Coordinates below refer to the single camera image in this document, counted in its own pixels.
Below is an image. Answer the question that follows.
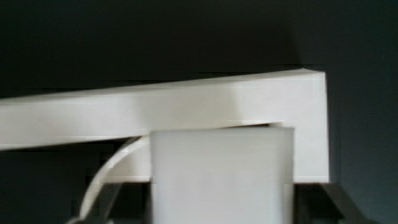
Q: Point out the white right wall rail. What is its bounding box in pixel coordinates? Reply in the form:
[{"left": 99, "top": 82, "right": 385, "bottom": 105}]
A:
[{"left": 111, "top": 69, "right": 328, "bottom": 183}]

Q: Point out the white round stool seat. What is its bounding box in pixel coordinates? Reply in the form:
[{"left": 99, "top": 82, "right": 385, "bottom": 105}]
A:
[{"left": 78, "top": 136, "right": 151, "bottom": 217}]

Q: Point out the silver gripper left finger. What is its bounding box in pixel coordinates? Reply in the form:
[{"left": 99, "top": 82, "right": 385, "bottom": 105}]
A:
[{"left": 63, "top": 183, "right": 151, "bottom": 224}]

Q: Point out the white front wall rail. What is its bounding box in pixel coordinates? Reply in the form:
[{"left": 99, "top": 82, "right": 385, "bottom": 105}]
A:
[{"left": 0, "top": 68, "right": 330, "bottom": 153}]

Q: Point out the white wall rail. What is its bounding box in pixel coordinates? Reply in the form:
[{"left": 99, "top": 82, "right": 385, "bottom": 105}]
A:
[
  {"left": 111, "top": 69, "right": 328, "bottom": 183},
  {"left": 0, "top": 68, "right": 330, "bottom": 153}
]

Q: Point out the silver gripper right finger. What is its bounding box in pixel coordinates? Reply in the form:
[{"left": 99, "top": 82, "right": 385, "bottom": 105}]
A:
[{"left": 293, "top": 183, "right": 380, "bottom": 224}]

